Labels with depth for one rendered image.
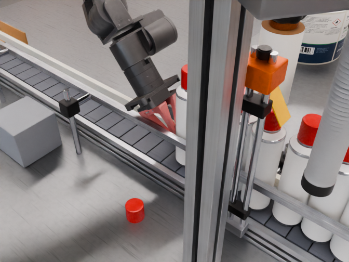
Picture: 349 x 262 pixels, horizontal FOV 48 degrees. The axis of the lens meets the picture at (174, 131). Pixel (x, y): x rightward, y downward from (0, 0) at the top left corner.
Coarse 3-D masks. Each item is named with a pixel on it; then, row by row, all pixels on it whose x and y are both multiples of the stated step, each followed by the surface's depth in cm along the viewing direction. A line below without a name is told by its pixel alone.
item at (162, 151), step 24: (0, 48) 111; (24, 72) 101; (48, 96) 94; (72, 96) 93; (96, 120) 86; (120, 120) 86; (144, 144) 80; (168, 144) 80; (168, 168) 75; (240, 192) 70; (264, 216) 66; (288, 240) 63
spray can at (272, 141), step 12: (276, 120) 55; (252, 132) 58; (264, 132) 57; (276, 132) 57; (252, 144) 59; (264, 144) 57; (276, 144) 57; (264, 156) 58; (276, 156) 59; (264, 168) 60; (276, 168) 61; (264, 180) 62; (252, 192) 64; (252, 204) 66; (264, 204) 66
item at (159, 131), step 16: (32, 64) 90; (64, 80) 84; (96, 96) 79; (128, 112) 75; (160, 128) 71; (176, 144) 69; (240, 176) 62; (272, 192) 59; (304, 208) 57; (320, 224) 56; (336, 224) 55
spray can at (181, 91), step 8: (184, 72) 63; (184, 80) 64; (176, 88) 67; (184, 88) 65; (176, 96) 66; (184, 96) 65; (176, 104) 67; (184, 104) 65; (176, 112) 68; (184, 112) 66; (176, 120) 70; (184, 120) 68; (176, 128) 71; (184, 128) 69; (184, 136) 70; (176, 152) 75; (184, 152) 72; (176, 160) 76; (184, 160) 74
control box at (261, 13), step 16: (240, 0) 32; (256, 0) 30; (272, 0) 29; (288, 0) 29; (304, 0) 30; (320, 0) 30; (336, 0) 31; (256, 16) 30; (272, 16) 30; (288, 16) 30
